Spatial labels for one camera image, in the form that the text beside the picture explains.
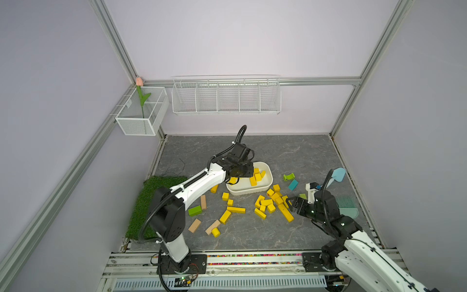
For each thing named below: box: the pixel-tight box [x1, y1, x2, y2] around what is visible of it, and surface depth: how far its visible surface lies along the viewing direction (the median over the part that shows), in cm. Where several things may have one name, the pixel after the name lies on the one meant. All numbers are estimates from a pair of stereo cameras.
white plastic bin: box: [225, 161, 274, 196], surface depth 98 cm
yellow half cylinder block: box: [211, 227, 221, 238], surface depth 82 cm
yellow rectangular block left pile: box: [219, 209, 232, 225], surface depth 86 cm
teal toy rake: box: [335, 195, 359, 219], surface depth 91 cm
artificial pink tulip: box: [135, 77, 152, 119], surface depth 91 cm
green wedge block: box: [187, 205, 203, 218], surface depth 88 cm
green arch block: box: [282, 172, 295, 182], surface depth 101 cm
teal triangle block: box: [288, 179, 299, 192], surface depth 98 cm
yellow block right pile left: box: [254, 208, 267, 221], surface depth 87 cm
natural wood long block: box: [204, 219, 221, 236], surface depth 85 cm
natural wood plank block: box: [200, 194, 207, 210], surface depth 93 cm
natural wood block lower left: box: [187, 218, 202, 234], surface depth 85 cm
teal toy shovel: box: [325, 167, 346, 188], surface depth 103 cm
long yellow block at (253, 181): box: [249, 175, 258, 187], surface depth 100 cm
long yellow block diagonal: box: [277, 203, 295, 223], surface depth 88 cm
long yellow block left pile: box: [226, 206, 247, 215], surface depth 89 cm
